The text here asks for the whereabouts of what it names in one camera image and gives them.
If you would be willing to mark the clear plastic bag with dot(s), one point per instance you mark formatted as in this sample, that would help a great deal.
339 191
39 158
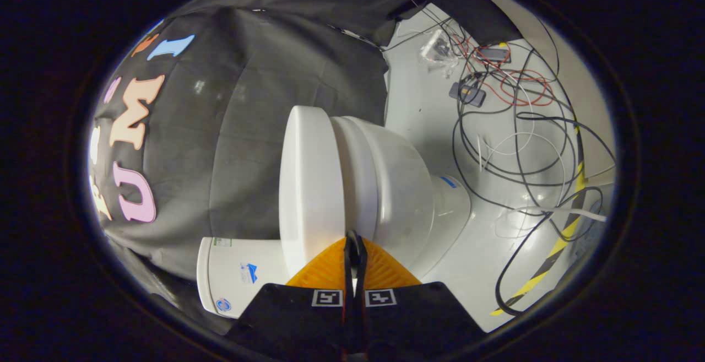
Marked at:
438 48

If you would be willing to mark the black backdrop cloth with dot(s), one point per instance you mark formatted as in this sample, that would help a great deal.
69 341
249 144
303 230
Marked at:
248 130

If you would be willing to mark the yellow black hazard tape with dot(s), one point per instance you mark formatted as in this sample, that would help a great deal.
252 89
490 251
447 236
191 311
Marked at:
551 252

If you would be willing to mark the small grey device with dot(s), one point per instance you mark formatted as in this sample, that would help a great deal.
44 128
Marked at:
498 55

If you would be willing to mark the white toilet seat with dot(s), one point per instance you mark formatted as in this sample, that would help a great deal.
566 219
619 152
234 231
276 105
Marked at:
352 174

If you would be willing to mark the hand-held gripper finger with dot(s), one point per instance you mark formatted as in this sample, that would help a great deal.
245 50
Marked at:
362 263
348 263

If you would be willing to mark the black power adapter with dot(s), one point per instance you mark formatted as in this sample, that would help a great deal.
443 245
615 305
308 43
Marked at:
468 95

